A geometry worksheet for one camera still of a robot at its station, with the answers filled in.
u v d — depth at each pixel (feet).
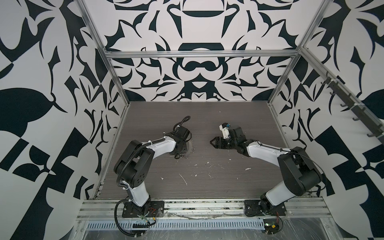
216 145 2.70
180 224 2.34
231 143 2.54
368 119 1.77
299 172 1.50
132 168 1.53
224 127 2.76
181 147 2.77
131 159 1.41
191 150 3.11
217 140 2.72
